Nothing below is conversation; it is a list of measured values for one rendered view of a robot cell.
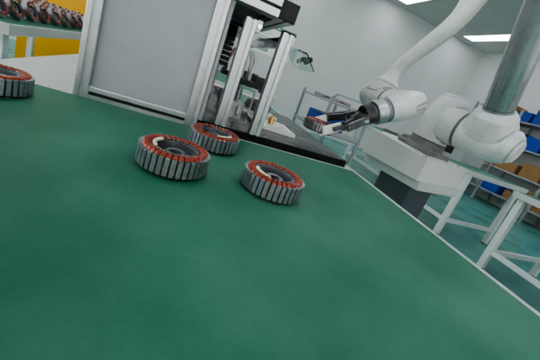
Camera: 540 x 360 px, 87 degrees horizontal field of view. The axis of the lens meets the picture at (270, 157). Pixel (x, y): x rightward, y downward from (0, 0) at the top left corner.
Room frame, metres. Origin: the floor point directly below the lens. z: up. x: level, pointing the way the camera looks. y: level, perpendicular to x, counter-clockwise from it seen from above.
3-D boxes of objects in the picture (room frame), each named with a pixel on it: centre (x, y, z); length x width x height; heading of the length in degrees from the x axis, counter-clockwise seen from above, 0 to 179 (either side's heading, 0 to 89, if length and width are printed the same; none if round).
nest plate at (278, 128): (1.01, 0.04, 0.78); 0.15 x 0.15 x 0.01; 21
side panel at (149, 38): (0.68, 0.34, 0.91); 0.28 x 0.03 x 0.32; 111
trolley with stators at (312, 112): (3.85, -0.55, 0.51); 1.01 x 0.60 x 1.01; 21
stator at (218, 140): (0.61, 0.13, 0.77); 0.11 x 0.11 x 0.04
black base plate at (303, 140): (1.12, 0.10, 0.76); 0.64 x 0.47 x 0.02; 21
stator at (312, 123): (1.01, -0.12, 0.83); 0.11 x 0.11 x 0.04
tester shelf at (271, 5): (1.01, 0.38, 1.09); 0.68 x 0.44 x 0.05; 21
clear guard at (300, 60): (1.27, 0.15, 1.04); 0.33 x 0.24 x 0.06; 111
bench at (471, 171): (4.02, -1.93, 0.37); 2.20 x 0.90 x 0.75; 21
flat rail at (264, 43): (1.09, 0.18, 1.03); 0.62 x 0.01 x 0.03; 21
